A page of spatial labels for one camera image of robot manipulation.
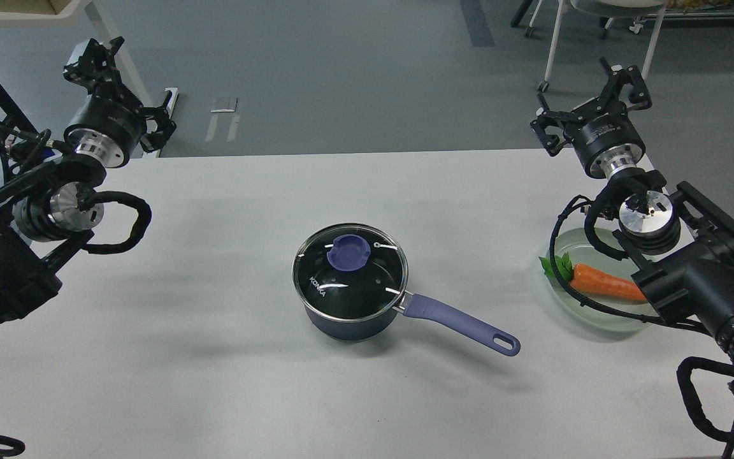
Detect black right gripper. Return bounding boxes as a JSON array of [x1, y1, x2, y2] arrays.
[[530, 58, 653, 179]]

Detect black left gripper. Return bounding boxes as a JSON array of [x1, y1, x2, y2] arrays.
[[63, 38, 178, 168]]

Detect glass lid with blue knob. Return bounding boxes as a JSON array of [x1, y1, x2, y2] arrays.
[[292, 223, 408, 321]]

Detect blue saucepan with handle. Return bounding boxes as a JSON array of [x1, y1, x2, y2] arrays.
[[305, 291, 521, 356]]

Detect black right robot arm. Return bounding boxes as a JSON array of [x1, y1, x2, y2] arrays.
[[530, 59, 734, 458]]

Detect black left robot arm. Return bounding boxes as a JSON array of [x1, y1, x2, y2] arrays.
[[0, 36, 176, 323]]

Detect white chair on casters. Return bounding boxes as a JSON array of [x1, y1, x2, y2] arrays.
[[538, 1, 667, 93]]

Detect clear green glass plate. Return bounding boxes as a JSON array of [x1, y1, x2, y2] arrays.
[[546, 226, 653, 333]]

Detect orange toy carrot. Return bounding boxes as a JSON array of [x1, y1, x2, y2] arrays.
[[539, 252, 647, 303]]

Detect metal cart base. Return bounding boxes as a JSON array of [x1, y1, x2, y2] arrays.
[[665, 1, 734, 26]]

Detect white table leg frame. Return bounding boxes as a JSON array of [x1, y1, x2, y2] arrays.
[[0, 0, 180, 159]]

